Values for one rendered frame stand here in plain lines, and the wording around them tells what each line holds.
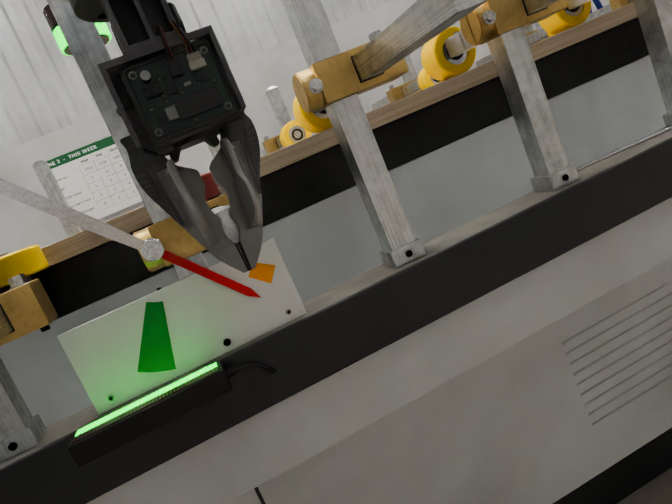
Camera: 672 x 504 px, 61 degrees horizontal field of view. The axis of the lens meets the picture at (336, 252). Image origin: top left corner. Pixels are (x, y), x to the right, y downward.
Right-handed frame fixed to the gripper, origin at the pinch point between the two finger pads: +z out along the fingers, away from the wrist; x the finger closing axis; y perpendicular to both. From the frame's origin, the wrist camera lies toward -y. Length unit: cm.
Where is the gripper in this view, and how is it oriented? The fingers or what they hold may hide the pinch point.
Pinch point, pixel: (241, 253)
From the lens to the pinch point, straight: 42.9
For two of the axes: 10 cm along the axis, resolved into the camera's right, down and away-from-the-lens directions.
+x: 8.9, -4.1, 2.1
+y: 2.5, 0.3, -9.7
